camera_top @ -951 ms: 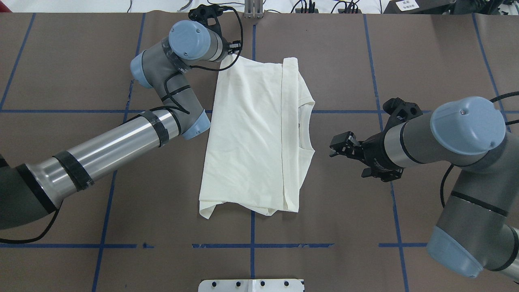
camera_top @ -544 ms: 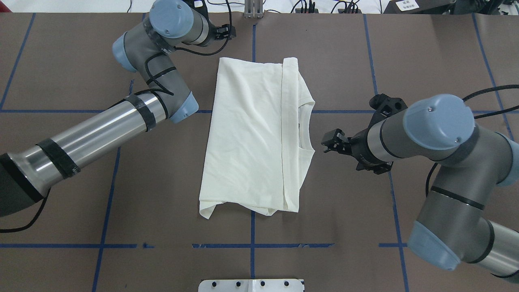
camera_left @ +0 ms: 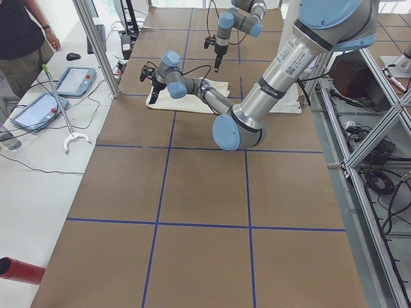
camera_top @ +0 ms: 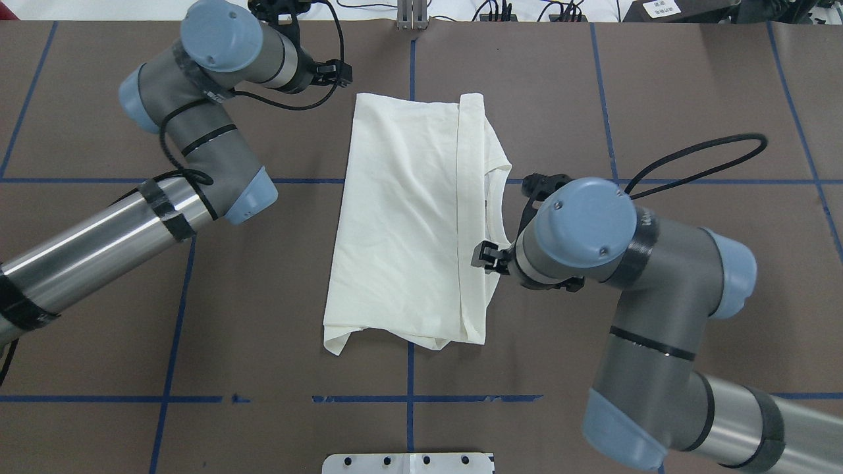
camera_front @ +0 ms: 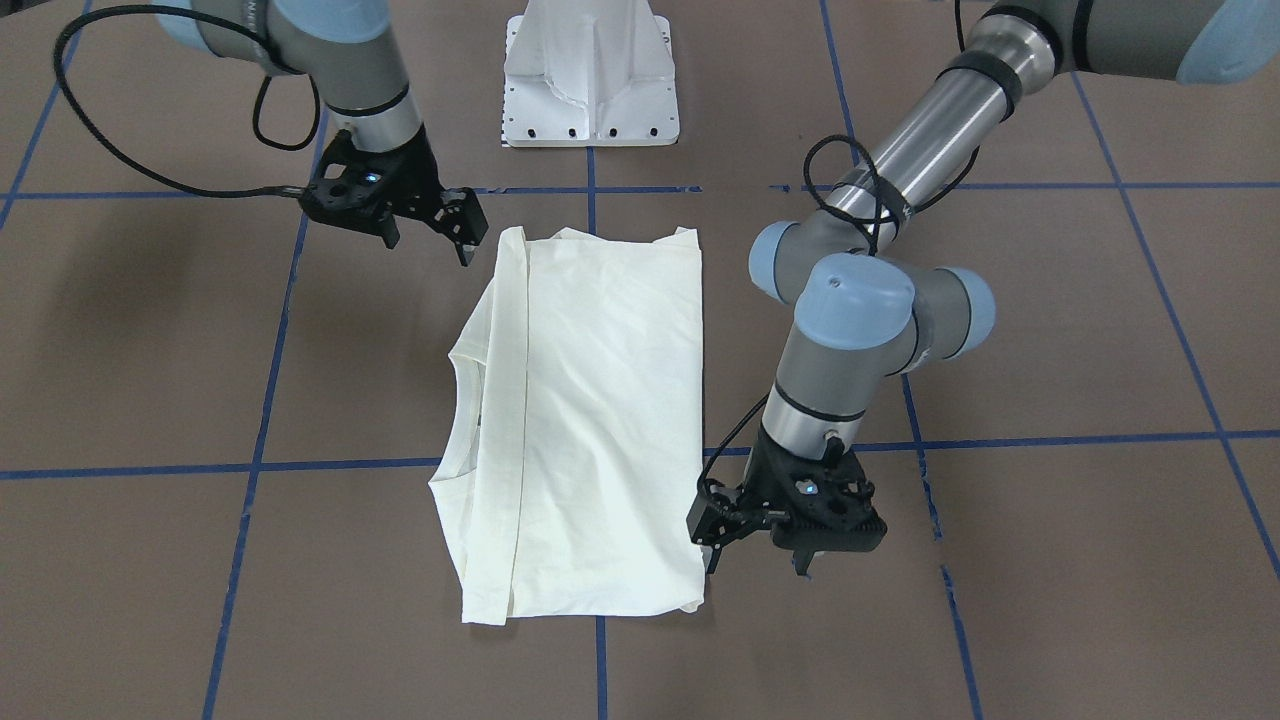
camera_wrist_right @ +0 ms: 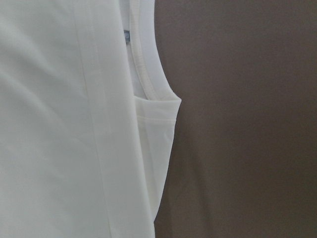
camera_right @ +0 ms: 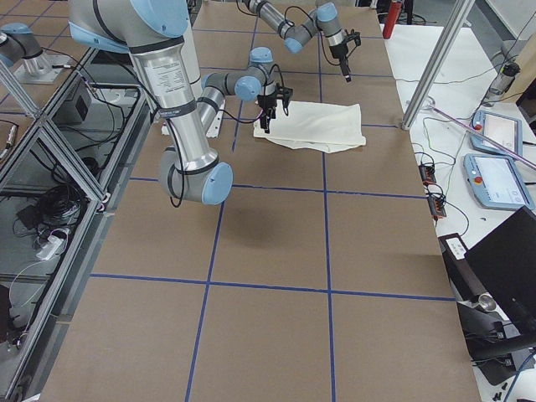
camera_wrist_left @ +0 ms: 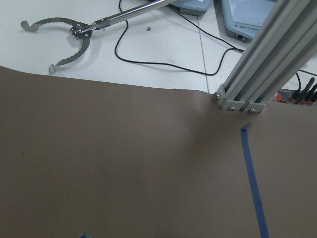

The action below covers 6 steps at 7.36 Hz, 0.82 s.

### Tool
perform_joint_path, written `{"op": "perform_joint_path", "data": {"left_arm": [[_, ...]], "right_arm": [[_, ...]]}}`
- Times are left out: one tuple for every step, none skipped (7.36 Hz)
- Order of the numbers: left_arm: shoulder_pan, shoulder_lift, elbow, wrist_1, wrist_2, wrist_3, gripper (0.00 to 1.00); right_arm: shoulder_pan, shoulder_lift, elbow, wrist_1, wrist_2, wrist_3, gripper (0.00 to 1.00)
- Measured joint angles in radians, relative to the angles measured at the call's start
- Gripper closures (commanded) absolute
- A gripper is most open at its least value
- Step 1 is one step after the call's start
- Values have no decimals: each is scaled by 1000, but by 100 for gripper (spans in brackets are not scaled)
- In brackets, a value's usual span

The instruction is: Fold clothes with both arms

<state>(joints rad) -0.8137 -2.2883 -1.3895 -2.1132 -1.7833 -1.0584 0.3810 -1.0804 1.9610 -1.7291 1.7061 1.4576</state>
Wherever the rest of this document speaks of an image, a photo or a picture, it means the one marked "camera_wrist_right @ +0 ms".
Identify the cream long-sleeve cat shirt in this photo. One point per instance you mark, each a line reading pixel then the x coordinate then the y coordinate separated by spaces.
pixel 87 119

